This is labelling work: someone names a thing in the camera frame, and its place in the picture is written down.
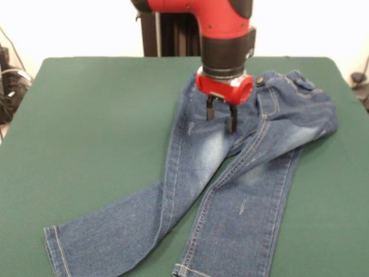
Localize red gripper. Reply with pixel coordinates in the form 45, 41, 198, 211
195, 66, 255, 132

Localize blue denim jeans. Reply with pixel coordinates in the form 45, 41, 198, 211
43, 69, 340, 277

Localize dark green table cloth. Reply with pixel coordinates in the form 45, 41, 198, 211
0, 56, 369, 277

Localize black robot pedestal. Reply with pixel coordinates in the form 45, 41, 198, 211
134, 10, 204, 58

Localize white cable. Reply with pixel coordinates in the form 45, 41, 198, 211
0, 66, 32, 87

